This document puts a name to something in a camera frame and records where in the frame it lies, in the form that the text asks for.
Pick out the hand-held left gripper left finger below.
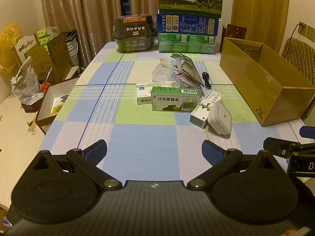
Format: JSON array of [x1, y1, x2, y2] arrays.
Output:
[[33, 139, 123, 191]]

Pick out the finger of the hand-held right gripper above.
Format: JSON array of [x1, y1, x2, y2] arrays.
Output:
[[263, 137, 315, 158], [299, 126, 315, 138]]

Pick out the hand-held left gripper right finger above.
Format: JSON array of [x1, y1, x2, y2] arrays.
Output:
[[187, 140, 281, 191]]

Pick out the square container with white lid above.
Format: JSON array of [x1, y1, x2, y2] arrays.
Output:
[[207, 102, 233, 136]]

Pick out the white medicine box green print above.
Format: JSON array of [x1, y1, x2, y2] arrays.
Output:
[[189, 91, 223, 129]]

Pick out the black cable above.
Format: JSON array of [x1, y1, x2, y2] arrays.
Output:
[[201, 72, 212, 90]]

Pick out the white and blue medicine box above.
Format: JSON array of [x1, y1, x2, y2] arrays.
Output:
[[136, 81, 174, 105]]

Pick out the clear plastic bag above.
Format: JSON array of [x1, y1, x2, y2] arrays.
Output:
[[171, 72, 203, 95]]

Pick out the cardboard box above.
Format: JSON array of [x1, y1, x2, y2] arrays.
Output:
[[220, 37, 315, 127]]

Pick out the silver foil bag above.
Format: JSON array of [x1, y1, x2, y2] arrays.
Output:
[[170, 52, 203, 86]]

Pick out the clear plastic container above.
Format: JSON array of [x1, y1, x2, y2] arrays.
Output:
[[151, 63, 175, 82]]

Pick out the checkered cloth covered desktop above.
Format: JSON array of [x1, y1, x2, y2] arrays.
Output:
[[38, 41, 315, 177]]

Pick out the brown gift box white inside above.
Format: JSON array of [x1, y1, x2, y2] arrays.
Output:
[[35, 76, 80, 135]]

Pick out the printed leaflet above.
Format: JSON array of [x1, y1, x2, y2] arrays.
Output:
[[49, 95, 70, 116]]

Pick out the quilted chair cover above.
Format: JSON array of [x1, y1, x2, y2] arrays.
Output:
[[281, 37, 315, 77]]

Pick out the crumpled silver white bag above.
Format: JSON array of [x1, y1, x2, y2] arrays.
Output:
[[10, 56, 42, 104]]

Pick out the brown cardboard carton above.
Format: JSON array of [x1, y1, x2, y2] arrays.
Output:
[[25, 33, 74, 84]]

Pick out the stack of metal bowls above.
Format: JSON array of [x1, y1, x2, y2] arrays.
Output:
[[65, 29, 80, 60]]

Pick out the green wrapped drink pack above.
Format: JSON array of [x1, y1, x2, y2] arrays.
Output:
[[157, 33, 217, 54]]

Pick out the dark instant food box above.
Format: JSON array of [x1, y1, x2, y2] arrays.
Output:
[[112, 14, 158, 53]]

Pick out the green tissue packs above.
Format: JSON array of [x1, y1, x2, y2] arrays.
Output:
[[37, 27, 59, 47]]

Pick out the blue drink carton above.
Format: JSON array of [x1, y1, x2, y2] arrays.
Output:
[[157, 9, 219, 37]]

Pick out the white cutout cardboard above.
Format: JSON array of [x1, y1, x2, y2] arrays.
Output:
[[13, 35, 40, 62]]

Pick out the wooden door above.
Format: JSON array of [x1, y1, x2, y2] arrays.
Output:
[[231, 0, 289, 52]]

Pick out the yellow plastic bag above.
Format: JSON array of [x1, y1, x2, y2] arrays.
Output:
[[0, 22, 21, 74]]

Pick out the screwdriver with orange handle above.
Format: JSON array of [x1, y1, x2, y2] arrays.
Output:
[[42, 67, 53, 90]]

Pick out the purple charging cable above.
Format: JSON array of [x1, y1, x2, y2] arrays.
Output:
[[283, 22, 304, 53]]

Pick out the wall socket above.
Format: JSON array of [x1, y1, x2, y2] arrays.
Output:
[[298, 21, 308, 36]]

